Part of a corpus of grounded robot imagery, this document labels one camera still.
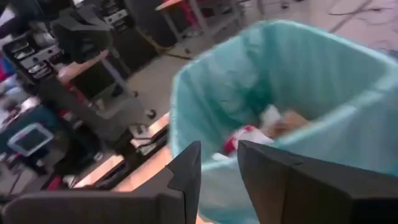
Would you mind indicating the large brown paper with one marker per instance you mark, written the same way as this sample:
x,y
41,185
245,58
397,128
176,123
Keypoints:
x,y
289,123

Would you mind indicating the teal plastic trash bag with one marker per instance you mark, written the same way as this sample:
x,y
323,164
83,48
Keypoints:
x,y
224,87

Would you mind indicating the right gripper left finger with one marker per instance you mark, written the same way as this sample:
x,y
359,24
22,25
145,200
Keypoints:
x,y
149,205

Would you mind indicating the tablet screen with pale frame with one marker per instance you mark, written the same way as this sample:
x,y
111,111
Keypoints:
x,y
31,140

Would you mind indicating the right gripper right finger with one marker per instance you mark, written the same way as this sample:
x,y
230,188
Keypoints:
x,y
311,193

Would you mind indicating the red Core Power bottle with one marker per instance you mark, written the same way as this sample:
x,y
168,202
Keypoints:
x,y
245,137

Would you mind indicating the black table frame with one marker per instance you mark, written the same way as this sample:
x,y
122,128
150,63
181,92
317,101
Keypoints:
x,y
152,147

